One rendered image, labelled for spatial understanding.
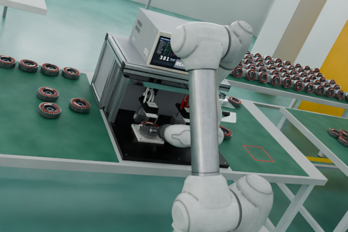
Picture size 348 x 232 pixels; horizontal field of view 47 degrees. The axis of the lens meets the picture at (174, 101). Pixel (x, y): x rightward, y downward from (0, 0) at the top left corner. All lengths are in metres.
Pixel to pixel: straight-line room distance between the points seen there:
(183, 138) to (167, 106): 0.68
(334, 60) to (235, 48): 4.46
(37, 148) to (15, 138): 0.11
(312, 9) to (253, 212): 4.85
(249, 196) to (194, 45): 0.57
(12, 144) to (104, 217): 1.08
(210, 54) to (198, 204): 0.51
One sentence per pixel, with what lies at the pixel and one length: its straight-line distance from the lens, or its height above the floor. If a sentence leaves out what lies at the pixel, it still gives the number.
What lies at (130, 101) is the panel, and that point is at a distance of 2.37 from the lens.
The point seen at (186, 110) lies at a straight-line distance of 2.31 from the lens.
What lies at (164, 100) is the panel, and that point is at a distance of 2.44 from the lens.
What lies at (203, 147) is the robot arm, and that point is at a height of 1.20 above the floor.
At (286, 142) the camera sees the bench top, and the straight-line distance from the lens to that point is 3.00.
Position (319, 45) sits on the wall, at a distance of 8.74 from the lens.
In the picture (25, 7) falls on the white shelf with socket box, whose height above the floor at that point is 1.19.
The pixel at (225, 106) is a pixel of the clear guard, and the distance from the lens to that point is 2.19.
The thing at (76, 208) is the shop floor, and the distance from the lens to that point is 2.77.
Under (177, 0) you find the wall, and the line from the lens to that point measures 9.14.
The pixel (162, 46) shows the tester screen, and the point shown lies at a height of 1.24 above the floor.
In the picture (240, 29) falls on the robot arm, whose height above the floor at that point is 1.58.
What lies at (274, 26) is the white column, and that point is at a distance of 6.16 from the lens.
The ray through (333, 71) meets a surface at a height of 0.80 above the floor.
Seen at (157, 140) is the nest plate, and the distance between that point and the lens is 2.18.
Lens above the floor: 1.85
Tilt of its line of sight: 23 degrees down
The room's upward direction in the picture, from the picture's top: 22 degrees clockwise
